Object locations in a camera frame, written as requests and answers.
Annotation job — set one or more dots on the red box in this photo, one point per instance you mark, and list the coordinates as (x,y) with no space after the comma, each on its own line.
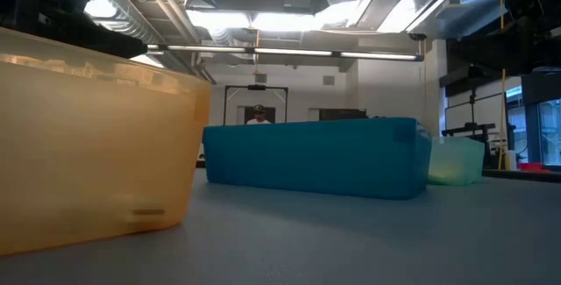
(532,166)

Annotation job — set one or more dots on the dark blue plastic bin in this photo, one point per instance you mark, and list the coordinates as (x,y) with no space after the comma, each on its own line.
(315,158)

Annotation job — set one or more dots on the white bottle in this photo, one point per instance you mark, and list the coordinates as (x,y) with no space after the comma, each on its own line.
(510,160)

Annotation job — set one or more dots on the long light bar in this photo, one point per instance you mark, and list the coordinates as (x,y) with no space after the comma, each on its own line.
(289,52)

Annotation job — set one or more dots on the black boom stand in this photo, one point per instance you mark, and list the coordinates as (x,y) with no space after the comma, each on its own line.
(469,128)

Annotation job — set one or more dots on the silver corrugated air duct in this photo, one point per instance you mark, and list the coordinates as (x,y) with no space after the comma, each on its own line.
(127,13)

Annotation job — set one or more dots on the person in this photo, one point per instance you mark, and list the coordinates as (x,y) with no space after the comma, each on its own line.
(258,114)

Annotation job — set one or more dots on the black gantry frame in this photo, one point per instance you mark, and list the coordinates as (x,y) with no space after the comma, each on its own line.
(256,87)

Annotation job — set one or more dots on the black wall monitor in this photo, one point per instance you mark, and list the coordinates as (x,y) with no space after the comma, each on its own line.
(342,114)

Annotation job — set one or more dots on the orange plastic bin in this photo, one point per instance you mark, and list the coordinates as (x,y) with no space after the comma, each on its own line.
(96,153)

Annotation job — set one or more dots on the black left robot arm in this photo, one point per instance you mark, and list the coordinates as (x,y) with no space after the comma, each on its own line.
(57,17)

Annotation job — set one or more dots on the grey wall vent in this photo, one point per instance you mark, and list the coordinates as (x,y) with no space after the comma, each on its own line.
(260,78)
(328,80)

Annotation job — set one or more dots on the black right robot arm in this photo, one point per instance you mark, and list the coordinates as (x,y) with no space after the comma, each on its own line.
(517,35)

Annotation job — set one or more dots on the grey-blue table mat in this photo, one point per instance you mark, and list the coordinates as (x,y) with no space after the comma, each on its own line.
(307,241)

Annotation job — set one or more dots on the teal green plastic bin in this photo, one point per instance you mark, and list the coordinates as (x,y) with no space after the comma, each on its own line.
(456,162)

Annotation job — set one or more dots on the glass window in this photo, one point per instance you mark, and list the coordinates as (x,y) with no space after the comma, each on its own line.
(550,131)

